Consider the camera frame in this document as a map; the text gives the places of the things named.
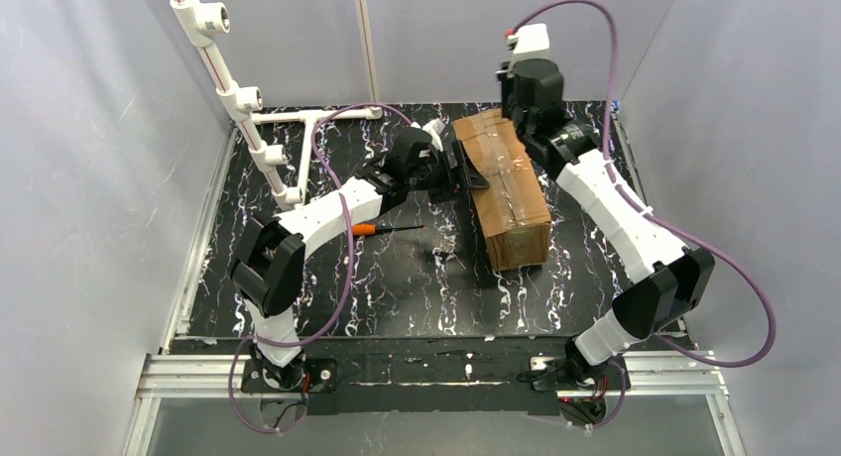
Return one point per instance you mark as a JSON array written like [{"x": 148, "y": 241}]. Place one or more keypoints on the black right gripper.
[{"x": 514, "y": 111}]

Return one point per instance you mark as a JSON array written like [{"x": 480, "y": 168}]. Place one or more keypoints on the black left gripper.
[{"x": 453, "y": 167}]

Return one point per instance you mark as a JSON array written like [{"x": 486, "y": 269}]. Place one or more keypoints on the brown cardboard express box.
[{"x": 512, "y": 211}]

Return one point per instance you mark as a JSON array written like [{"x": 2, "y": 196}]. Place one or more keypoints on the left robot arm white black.
[{"x": 269, "y": 257}]

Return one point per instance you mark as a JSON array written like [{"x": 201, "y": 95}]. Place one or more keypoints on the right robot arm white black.
[{"x": 668, "y": 277}]

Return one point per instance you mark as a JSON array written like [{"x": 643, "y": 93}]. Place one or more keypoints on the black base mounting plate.
[{"x": 454, "y": 374}]

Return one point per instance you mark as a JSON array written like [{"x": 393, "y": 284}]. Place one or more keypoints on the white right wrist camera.
[{"x": 528, "y": 42}]

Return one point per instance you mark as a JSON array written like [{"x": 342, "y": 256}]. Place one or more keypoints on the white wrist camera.
[
  {"x": 434, "y": 128},
  {"x": 528, "y": 42}
]

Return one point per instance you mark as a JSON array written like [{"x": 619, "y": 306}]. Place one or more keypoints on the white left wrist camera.
[{"x": 434, "y": 128}]

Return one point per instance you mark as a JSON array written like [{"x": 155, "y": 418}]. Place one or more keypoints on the orange handled screwdriver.
[{"x": 368, "y": 229}]

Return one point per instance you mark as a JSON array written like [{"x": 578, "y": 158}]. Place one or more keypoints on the white pvc pipe frame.
[{"x": 273, "y": 61}]

